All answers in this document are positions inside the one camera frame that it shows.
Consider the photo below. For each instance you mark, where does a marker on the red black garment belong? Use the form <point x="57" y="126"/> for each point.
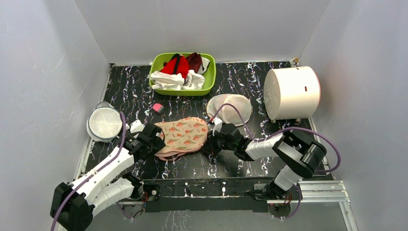
<point x="177" y="65"/>

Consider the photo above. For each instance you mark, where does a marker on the white mesh laundry bag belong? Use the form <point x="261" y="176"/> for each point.
<point x="227" y="113"/>

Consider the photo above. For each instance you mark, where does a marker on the aluminium frame rail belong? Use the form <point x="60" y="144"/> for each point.
<point x="309" y="191"/>

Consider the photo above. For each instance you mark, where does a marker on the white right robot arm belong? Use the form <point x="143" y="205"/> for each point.
<point x="301" y="154"/>

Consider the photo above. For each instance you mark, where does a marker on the small pink block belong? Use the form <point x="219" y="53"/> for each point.
<point x="158" y="108"/>

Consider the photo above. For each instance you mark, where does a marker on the green plastic basin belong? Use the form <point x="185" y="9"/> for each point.
<point x="209" y="75"/>

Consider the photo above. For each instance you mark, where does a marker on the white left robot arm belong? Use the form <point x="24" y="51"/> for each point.
<point x="74" y="205"/>

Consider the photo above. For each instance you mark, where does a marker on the white cylindrical drum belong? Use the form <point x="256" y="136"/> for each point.
<point x="291" y="93"/>

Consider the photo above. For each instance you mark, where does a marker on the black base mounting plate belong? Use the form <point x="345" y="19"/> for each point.
<point x="229" y="204"/>

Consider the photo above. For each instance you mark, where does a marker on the floral mesh laundry bag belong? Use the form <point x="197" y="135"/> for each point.
<point x="181" y="137"/>

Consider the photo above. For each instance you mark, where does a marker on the white crumpled garment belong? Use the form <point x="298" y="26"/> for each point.
<point x="162" y="81"/>

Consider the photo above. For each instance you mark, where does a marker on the grey round mesh laundry bag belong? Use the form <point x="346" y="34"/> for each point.
<point x="104" y="123"/>

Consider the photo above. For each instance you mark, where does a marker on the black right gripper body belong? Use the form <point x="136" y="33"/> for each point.
<point x="215" y="142"/>

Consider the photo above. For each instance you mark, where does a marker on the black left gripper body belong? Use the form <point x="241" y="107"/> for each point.
<point x="155" y="147"/>

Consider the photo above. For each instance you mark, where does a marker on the dark red white garment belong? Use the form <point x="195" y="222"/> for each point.
<point x="198" y="63"/>

